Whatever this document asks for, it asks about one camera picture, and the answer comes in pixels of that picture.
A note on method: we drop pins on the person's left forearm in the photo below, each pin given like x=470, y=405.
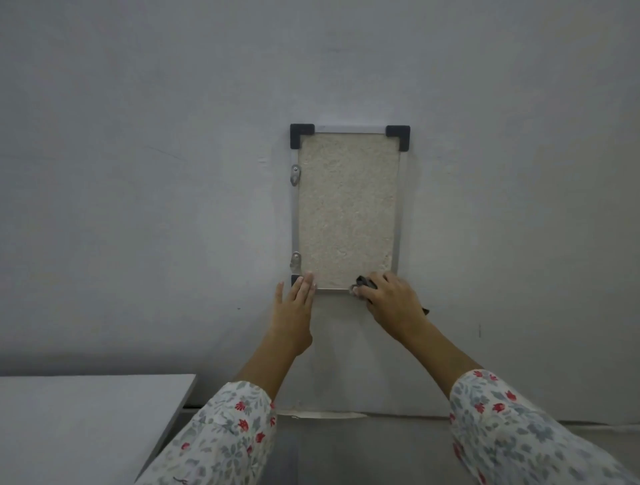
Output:
x=240, y=414

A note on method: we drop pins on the beige board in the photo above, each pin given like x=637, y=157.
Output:
x=347, y=210

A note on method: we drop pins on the person's right fingers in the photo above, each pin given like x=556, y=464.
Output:
x=375, y=290

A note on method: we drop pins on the metal hanger bracket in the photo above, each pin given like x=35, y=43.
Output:
x=296, y=258
x=295, y=175

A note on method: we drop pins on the person's right forearm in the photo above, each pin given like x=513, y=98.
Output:
x=480, y=399

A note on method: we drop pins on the black plastic corner cap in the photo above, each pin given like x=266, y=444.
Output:
x=400, y=136
x=298, y=134
x=295, y=280
x=363, y=283

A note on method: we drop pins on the person's left little finger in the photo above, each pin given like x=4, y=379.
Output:
x=279, y=295

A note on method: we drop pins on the person's right hand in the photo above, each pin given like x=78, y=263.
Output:
x=395, y=305

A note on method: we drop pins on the person's left hand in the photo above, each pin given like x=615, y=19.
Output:
x=292, y=320

